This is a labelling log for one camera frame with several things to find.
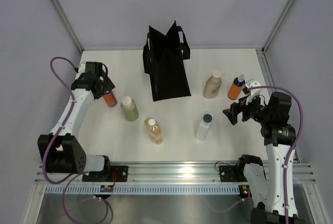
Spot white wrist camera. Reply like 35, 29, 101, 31
242, 78, 261, 104
76, 62, 86, 73

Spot aluminium mounting rail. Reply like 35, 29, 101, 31
34, 162, 316, 185

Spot amber clear bottle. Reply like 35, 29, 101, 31
144, 117, 162, 144

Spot right aluminium frame post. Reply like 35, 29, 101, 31
262, 0, 312, 53

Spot purple cable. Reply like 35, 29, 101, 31
205, 85, 304, 224
42, 57, 114, 221

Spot black canvas bag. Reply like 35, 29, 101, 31
143, 22, 191, 102

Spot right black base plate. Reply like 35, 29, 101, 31
219, 165, 247, 182

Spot white slotted cable duct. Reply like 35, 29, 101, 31
46, 185, 240, 195

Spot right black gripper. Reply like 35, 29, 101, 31
223, 91, 272, 125

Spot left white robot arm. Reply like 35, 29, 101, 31
37, 62, 115, 184

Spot left aluminium frame post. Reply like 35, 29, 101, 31
50, 0, 84, 54

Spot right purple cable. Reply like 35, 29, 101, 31
205, 85, 304, 224

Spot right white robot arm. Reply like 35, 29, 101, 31
223, 91, 305, 223

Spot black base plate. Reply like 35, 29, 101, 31
82, 165, 129, 182
219, 165, 247, 182

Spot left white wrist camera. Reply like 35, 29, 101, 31
76, 62, 86, 73

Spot beige pump bottle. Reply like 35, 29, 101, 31
203, 70, 225, 99

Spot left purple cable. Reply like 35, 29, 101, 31
42, 57, 114, 221

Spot green bottle white cap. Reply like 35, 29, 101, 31
121, 96, 139, 122

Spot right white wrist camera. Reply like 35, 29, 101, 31
242, 78, 261, 104

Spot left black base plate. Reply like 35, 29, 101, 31
82, 165, 129, 182

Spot white bottle grey cap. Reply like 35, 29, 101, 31
195, 111, 214, 141

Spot orange spray bottle blue top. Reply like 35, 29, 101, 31
228, 74, 245, 100

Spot aluminium frame post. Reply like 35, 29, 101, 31
262, 0, 312, 53
50, 0, 84, 54

